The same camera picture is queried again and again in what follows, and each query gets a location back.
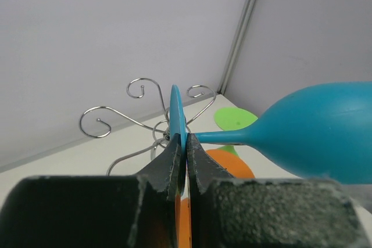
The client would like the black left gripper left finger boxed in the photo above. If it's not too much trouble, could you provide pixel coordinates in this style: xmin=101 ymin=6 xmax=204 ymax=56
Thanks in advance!
xmin=1 ymin=134 xmax=181 ymax=247

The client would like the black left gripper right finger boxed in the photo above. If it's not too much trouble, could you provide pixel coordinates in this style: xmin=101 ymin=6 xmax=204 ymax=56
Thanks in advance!
xmin=186 ymin=134 xmax=371 ymax=247

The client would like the orange plastic wine glass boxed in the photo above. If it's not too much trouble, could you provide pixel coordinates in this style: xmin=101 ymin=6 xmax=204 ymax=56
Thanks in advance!
xmin=178 ymin=146 xmax=255 ymax=248

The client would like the green wine glass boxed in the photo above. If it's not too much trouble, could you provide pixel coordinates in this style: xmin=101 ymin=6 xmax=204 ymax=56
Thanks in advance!
xmin=213 ymin=107 xmax=259 ymax=156

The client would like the blue plastic wine glass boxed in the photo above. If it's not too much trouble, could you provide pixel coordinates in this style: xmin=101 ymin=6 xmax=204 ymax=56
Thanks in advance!
xmin=169 ymin=81 xmax=372 ymax=196

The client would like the chrome wine glass rack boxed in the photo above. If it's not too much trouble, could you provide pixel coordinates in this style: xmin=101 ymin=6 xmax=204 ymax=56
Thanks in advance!
xmin=78 ymin=77 xmax=217 ymax=177

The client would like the right corner frame post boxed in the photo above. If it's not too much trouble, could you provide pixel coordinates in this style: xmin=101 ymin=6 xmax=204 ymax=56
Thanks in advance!
xmin=217 ymin=0 xmax=257 ymax=95

